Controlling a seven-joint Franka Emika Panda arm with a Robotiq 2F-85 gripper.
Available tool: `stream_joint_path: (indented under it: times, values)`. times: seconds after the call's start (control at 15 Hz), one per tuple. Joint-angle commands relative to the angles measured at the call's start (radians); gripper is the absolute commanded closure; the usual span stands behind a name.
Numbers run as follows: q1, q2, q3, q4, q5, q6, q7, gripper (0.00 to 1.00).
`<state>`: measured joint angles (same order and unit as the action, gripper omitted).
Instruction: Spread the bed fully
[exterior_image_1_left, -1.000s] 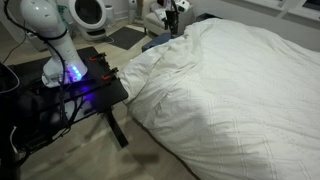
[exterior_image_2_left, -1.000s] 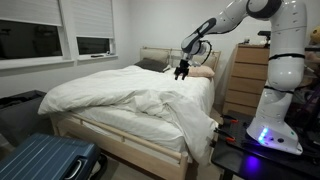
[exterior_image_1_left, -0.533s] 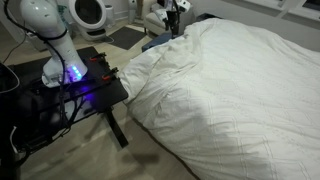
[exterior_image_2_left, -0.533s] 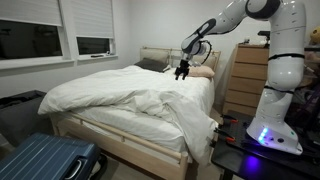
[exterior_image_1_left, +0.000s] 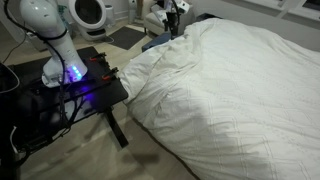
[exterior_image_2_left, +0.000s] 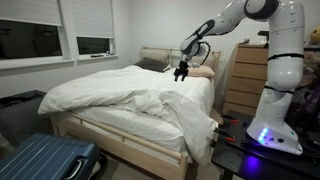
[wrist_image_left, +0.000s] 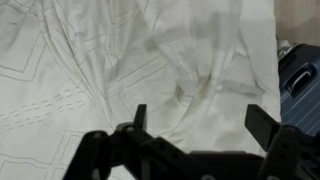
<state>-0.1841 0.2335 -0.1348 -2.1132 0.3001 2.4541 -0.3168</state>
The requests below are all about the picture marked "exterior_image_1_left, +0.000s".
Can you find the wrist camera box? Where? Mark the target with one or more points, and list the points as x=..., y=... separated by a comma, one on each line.
x=183, y=6

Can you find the dark floor mat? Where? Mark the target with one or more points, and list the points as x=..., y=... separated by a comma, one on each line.
x=126, y=36

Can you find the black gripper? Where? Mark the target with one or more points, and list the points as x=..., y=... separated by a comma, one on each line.
x=171, y=20

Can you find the beige armchair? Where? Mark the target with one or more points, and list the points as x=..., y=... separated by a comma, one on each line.
x=153, y=21

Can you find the small white bin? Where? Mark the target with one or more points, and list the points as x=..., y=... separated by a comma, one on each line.
x=109, y=15

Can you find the dark ottoman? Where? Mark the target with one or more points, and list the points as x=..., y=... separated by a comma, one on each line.
x=206, y=16

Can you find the round white litter box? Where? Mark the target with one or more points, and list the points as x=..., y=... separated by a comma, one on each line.
x=88, y=16

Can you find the orange black clamp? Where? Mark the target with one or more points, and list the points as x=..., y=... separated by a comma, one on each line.
x=98, y=57
x=110, y=74

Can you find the tall white appliance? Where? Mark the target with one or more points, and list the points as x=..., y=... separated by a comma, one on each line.
x=132, y=11

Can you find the white patterned duvet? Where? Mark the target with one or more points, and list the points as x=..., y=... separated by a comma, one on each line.
x=240, y=100

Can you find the black robot table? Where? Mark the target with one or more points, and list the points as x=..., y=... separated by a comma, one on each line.
x=100, y=90

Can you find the blue hard suitcase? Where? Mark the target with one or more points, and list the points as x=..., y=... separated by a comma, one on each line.
x=156, y=41

